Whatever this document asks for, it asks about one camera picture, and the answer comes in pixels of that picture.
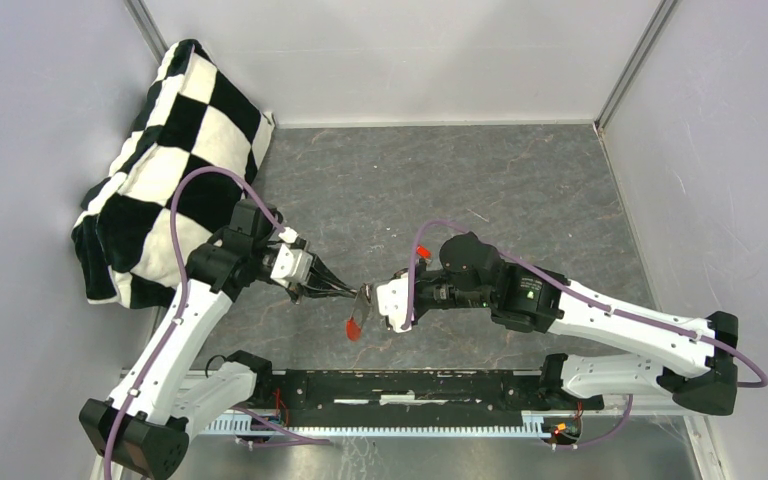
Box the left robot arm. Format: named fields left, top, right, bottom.
left=78, top=199, right=357, bottom=479

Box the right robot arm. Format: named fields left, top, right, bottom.
left=370, top=232, right=738, bottom=416

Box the key with red tag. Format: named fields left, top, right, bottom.
left=415, top=245, right=432, bottom=261

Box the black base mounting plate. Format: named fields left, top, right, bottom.
left=244, top=370, right=605, bottom=428

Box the black white checkered blanket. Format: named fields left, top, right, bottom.
left=71, top=39, right=275, bottom=309

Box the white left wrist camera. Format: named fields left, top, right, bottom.
left=270, top=227, right=313, bottom=288

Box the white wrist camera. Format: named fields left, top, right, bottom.
left=270, top=227, right=313, bottom=288
left=372, top=269, right=413, bottom=334

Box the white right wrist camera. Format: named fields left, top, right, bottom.
left=372, top=269, right=413, bottom=334

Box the white toothed cable duct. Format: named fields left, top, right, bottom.
left=202, top=412, right=550, bottom=440

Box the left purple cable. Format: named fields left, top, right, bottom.
left=102, top=166, right=332, bottom=480

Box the purple cable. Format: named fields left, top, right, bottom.
left=102, top=166, right=332, bottom=480
left=403, top=220, right=768, bottom=450

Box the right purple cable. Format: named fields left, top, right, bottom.
left=403, top=220, right=768, bottom=450

